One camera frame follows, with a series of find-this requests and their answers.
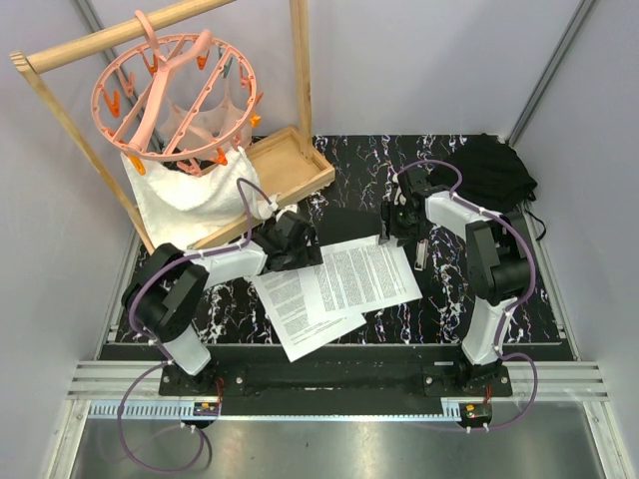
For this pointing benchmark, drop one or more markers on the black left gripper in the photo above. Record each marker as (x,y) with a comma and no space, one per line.
(310,255)

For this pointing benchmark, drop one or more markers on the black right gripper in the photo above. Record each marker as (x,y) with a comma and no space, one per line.
(404,238)

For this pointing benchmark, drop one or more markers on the printed paper sheet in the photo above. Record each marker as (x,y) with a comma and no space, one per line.
(298,324)
(358,276)

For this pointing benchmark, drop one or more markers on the black clipboard folder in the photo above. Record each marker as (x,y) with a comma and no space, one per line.
(340,225)

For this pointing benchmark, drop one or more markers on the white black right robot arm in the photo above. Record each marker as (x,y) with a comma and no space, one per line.
(501,268)

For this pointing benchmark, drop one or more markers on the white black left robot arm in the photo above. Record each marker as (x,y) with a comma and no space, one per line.
(161,298)

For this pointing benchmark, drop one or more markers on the black marble pattern mat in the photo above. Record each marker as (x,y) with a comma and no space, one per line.
(231,313)

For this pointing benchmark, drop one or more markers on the black cloth bundle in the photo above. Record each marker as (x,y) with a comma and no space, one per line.
(493,176)

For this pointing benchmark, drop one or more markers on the white towel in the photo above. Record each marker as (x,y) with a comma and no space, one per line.
(183,209)

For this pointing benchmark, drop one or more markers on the sheer pink mesh garment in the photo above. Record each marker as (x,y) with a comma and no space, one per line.
(204,126)

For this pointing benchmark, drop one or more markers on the pink round clip hanger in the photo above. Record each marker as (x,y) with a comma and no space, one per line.
(186,99)

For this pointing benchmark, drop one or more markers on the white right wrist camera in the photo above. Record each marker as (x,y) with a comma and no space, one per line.
(398,197)

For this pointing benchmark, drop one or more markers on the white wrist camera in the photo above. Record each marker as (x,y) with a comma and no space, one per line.
(277,212)
(398,197)

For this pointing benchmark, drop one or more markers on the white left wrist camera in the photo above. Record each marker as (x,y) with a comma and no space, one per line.
(277,212)

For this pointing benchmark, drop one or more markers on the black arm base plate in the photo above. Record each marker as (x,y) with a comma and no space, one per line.
(245,370)

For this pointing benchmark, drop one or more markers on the aluminium rail frame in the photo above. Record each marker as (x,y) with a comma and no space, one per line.
(123,382)

